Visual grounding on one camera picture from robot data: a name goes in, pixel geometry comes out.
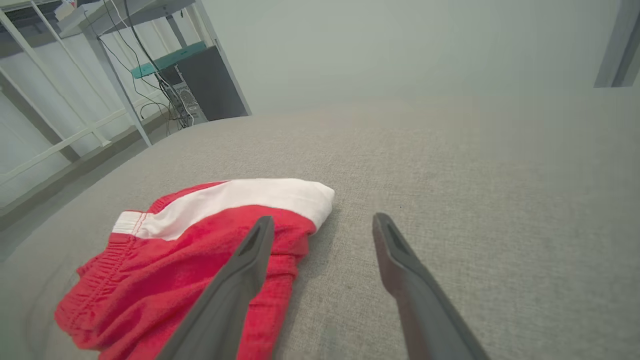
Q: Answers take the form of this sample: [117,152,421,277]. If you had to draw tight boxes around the black hanging desk cable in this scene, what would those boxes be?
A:
[82,0,193,128]

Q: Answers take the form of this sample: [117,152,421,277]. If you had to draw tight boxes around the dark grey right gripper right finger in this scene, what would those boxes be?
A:
[372,212,491,360]

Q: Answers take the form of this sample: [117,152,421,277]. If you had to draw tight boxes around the black computer tower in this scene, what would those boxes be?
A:
[176,46,251,122]

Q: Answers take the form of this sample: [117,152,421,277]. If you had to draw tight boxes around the grey metal desk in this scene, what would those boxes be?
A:
[55,0,197,148]

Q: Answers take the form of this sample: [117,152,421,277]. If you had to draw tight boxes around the grey vertical frame post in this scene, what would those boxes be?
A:
[594,0,640,89]

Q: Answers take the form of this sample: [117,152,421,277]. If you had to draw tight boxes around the white metal railing frame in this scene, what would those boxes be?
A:
[0,0,151,187]

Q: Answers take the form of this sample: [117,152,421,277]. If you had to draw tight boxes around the red white shorts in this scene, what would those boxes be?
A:
[54,178,336,360]

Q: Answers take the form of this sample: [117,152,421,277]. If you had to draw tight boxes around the grey computer tower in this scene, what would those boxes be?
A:
[157,65,209,127]

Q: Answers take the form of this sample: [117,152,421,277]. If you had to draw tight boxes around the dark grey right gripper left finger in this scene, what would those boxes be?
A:
[155,215,276,360]

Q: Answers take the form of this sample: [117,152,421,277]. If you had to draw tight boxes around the teal shelf board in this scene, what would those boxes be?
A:
[131,41,207,80]

